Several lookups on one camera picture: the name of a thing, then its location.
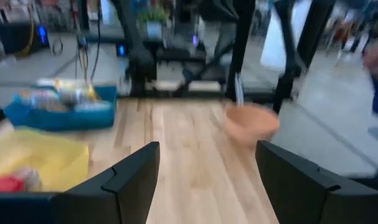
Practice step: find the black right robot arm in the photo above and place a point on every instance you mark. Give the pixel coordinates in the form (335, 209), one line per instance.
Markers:
(139, 53)

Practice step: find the black metal support post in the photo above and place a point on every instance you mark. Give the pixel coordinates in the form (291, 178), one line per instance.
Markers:
(240, 46)
(296, 46)

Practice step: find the potted green plant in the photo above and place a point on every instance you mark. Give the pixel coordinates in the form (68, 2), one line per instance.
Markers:
(153, 20)

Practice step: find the pink bowl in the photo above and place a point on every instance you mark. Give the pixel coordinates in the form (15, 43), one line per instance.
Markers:
(251, 123)

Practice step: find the yellow translucent plastic bin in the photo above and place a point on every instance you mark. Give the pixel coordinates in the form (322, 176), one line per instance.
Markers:
(45, 158)

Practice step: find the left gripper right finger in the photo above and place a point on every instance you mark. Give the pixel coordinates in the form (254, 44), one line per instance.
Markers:
(300, 193)

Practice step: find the blue plastic bin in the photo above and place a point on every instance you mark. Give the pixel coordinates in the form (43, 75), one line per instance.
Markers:
(67, 116)

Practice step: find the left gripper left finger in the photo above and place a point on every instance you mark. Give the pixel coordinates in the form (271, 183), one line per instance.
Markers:
(120, 193)

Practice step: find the smoked paprika tin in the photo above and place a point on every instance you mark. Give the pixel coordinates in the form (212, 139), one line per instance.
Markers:
(5, 183)

